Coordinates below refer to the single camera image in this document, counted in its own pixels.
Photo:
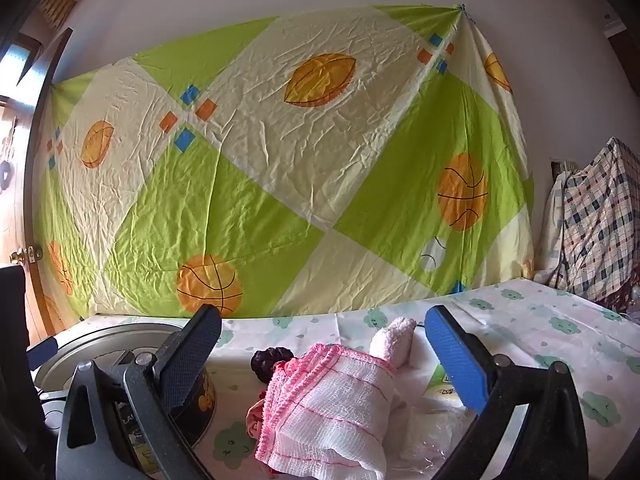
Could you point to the door ornament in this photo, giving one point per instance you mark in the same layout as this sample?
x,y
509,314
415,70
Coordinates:
x,y
5,175

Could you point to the green tissue pack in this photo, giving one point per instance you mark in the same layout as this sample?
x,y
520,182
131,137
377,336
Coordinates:
x,y
442,390

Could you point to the tan slatted panel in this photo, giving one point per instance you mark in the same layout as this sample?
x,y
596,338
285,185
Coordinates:
x,y
55,7

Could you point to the white wall fixture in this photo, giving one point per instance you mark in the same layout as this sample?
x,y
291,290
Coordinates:
x,y
612,22

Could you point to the clear plastic bag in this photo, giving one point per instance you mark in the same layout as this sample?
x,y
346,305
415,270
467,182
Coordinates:
x,y
435,430

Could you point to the dark floral cloth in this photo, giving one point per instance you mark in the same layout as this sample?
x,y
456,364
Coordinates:
x,y
622,300

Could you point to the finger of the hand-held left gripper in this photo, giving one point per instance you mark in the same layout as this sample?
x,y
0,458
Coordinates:
x,y
42,351

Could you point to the round metal tin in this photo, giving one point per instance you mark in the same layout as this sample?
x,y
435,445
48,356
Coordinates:
x,y
100,340

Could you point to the brass door knob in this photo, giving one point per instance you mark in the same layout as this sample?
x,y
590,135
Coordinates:
x,y
20,256

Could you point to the purple velvet scrunchie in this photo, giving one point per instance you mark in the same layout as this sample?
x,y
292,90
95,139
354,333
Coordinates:
x,y
265,360

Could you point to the green basketball print wall sheet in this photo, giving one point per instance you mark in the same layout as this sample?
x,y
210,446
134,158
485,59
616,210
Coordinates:
x,y
300,160

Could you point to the brown wooden door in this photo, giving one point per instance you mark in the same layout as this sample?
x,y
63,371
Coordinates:
x,y
15,210

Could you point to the wall socket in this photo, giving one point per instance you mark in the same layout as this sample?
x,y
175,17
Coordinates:
x,y
556,166

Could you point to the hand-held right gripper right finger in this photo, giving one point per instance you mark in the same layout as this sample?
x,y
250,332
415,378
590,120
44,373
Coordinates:
x,y
455,355

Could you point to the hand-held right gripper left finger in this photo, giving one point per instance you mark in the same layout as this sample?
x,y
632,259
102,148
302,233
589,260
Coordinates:
x,y
200,345

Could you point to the white cloth with pink trim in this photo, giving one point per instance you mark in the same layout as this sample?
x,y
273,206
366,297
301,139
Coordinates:
x,y
325,410

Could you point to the pink fluffy puff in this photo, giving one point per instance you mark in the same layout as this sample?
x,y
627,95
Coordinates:
x,y
395,340

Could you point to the plaid cloth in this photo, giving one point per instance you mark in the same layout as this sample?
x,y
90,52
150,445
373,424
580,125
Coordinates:
x,y
600,220

